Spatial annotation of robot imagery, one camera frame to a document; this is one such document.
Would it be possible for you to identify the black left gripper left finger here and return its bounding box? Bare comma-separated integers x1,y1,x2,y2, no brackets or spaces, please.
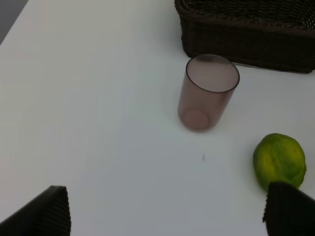
0,185,71,236

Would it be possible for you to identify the dark brown wicker basket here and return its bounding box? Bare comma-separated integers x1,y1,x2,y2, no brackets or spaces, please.
175,0,315,74

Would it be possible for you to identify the green mango fruit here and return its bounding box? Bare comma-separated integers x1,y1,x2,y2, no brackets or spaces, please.
253,133,307,192

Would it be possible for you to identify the translucent purple plastic cup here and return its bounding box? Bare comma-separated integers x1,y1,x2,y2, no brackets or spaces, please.
178,54,240,131

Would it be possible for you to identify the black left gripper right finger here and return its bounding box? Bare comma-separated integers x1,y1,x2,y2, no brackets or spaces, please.
263,182,315,236

